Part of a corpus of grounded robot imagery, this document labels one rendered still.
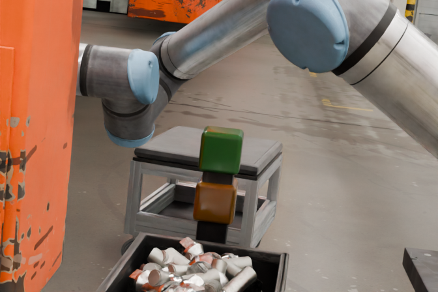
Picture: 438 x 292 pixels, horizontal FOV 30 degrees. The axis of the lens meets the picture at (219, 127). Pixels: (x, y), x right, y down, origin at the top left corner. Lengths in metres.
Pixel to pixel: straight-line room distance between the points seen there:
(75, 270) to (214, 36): 1.04
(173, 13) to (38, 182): 4.17
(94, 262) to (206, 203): 1.52
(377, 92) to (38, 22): 0.55
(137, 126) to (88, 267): 0.85
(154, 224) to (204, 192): 1.43
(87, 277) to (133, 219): 0.20
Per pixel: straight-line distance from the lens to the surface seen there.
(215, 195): 0.79
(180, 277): 0.66
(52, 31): 0.66
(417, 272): 1.62
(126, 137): 1.50
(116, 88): 1.39
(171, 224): 2.21
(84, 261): 2.31
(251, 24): 1.31
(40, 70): 0.64
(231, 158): 0.78
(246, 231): 2.16
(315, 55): 1.03
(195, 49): 1.43
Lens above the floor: 0.80
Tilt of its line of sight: 10 degrees down
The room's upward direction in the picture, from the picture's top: 6 degrees clockwise
